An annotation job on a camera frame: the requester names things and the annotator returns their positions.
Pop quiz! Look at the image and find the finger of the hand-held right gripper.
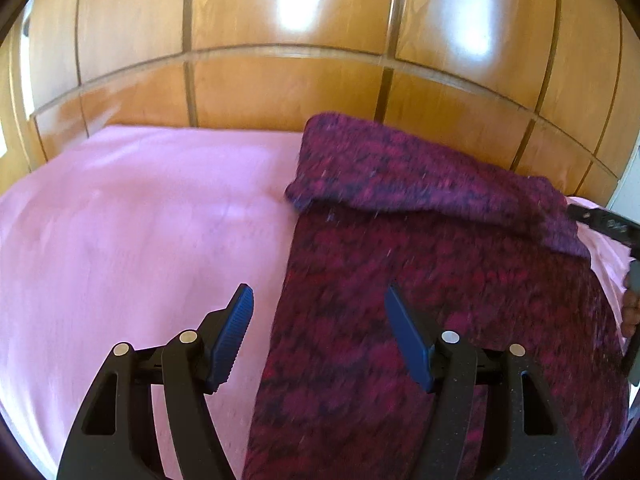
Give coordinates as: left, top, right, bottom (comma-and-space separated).
565, 197, 640, 261

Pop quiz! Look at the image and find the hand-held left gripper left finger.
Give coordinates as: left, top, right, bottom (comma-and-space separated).
57, 283, 255, 480

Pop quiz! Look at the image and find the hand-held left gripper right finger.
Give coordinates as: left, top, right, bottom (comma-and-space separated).
384, 284, 584, 480

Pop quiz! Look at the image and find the dark red patterned knit garment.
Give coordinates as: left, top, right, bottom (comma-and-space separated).
242, 111, 632, 480

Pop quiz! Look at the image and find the person's right hand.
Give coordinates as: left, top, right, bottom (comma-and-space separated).
620, 290, 640, 341

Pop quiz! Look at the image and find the pink quilted bedspread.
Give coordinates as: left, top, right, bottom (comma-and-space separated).
0, 125, 637, 480

